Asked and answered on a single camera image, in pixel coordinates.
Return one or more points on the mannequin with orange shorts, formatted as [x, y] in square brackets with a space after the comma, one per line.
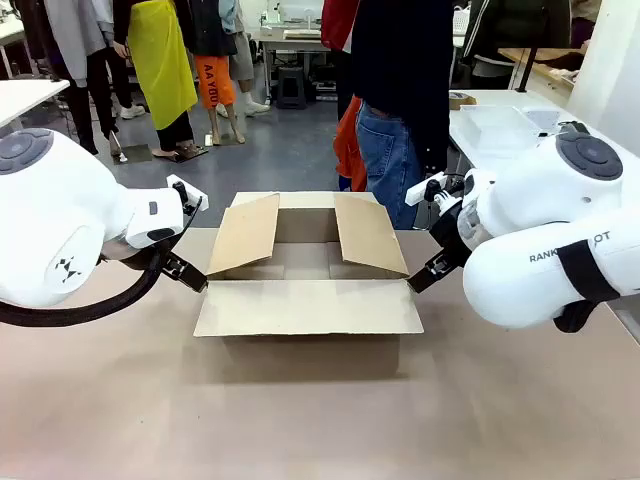
[215, 80]

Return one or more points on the white side table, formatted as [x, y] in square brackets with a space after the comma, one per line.
[25, 97]

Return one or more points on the person in dark sweater, jeans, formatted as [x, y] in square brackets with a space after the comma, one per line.
[400, 75]

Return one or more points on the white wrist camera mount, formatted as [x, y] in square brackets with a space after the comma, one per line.
[187, 192]
[425, 192]

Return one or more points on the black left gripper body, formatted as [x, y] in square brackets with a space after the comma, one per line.
[137, 252]

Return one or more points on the red orange garment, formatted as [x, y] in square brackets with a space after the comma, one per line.
[350, 145]

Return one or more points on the white sewing table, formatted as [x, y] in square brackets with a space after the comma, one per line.
[295, 45]

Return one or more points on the white plastic basket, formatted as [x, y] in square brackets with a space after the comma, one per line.
[461, 24]

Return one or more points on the brown cardboard box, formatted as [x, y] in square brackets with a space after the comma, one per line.
[305, 310]

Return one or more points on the person in beige shorts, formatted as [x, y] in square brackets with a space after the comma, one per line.
[245, 60]

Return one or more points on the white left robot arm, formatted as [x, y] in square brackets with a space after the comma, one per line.
[50, 210]

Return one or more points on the person with white sneaker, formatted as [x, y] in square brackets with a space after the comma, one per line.
[131, 111]

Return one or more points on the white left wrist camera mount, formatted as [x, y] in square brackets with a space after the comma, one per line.
[187, 192]

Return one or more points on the wooden work table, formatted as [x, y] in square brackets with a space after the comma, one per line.
[555, 65]

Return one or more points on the wooden board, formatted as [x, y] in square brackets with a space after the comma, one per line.
[301, 34]

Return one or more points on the black plastic stool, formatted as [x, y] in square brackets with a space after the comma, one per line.
[291, 87]

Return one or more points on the clear plastic container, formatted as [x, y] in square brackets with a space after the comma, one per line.
[500, 127]

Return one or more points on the mannequin with yellow apron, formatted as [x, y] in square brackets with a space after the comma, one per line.
[160, 65]

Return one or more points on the dark mannequin base plate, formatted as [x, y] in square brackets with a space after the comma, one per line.
[192, 152]
[136, 153]

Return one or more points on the black lamp pole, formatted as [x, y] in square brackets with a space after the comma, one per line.
[526, 67]

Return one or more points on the seated person in black jacket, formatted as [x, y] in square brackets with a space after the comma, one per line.
[515, 35]

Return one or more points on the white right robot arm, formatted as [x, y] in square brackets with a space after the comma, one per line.
[525, 200]

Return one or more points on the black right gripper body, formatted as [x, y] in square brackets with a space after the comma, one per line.
[450, 227]

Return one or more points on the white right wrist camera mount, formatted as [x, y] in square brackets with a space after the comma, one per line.
[425, 192]

